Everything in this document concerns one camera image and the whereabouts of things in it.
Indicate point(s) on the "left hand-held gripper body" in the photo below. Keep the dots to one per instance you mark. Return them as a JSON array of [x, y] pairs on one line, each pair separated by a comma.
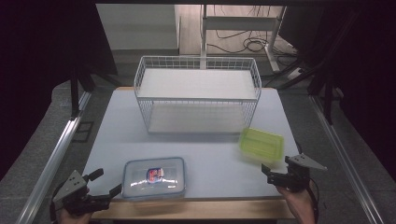
[[70, 189]]

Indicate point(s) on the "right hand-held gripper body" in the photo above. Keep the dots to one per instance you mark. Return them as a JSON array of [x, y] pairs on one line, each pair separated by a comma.
[[294, 180]]

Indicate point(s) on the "food container with green lid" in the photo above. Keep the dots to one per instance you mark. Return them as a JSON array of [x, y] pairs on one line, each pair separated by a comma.
[[261, 144]]

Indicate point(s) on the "clear lidded food container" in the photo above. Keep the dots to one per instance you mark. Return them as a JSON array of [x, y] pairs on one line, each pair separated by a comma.
[[154, 178]]

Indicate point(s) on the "person's right hand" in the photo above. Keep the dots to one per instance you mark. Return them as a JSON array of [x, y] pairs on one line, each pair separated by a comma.
[[299, 205]]

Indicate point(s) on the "person's left hand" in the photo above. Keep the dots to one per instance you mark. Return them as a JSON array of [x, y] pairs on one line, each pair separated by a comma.
[[73, 219]]

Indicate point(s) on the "black metal stand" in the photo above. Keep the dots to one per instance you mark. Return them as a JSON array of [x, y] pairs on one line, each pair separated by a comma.
[[74, 93], [327, 81]]

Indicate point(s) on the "white power strip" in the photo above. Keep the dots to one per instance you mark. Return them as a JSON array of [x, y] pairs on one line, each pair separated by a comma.
[[294, 73]]

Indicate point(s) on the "white cabinet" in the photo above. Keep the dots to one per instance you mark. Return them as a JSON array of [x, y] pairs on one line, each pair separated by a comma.
[[137, 26]]

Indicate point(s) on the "aluminium rail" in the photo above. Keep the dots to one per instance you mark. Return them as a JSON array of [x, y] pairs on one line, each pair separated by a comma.
[[342, 158], [53, 165]]

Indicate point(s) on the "black floor bracket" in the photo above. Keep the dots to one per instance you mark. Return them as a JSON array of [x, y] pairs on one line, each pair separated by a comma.
[[83, 132]]

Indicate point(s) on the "white metal desk frame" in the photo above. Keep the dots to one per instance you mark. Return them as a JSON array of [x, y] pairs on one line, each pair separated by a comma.
[[239, 23]]

